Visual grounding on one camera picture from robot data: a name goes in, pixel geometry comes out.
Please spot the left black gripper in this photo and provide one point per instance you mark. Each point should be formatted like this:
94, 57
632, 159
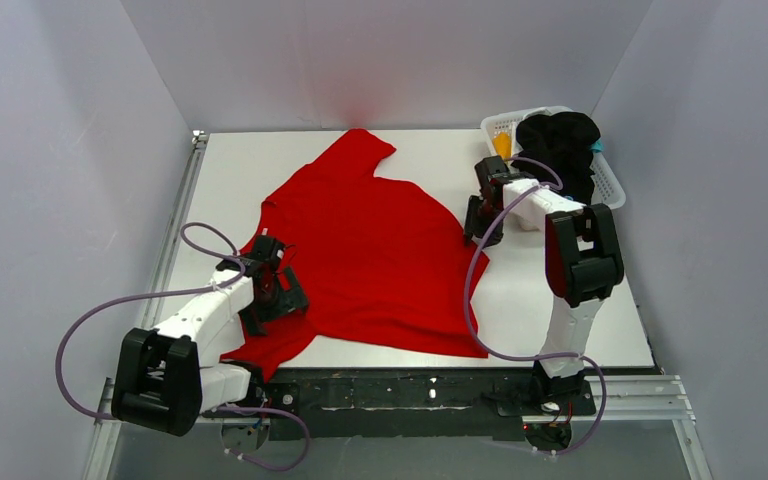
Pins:
284, 291

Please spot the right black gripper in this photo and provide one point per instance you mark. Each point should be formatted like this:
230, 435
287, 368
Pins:
481, 216

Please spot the red t-shirt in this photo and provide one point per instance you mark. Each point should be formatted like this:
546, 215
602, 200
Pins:
380, 260

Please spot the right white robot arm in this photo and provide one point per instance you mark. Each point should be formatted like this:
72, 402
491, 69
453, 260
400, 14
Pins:
583, 264

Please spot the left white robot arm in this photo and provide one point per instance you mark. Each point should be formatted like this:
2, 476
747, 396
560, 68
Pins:
171, 374

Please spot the yellow garment in basket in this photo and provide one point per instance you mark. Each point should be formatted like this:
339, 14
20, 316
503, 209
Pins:
502, 144

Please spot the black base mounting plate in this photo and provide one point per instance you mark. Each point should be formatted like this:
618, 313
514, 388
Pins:
400, 402

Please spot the black garment in basket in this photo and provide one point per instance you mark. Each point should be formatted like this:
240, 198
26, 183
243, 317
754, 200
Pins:
563, 142

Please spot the white plastic laundry basket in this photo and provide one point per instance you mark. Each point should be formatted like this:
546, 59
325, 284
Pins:
607, 188

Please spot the teal garment in basket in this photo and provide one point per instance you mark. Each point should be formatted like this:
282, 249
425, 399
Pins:
597, 146

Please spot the aluminium frame rail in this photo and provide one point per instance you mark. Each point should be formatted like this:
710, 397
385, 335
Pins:
649, 428

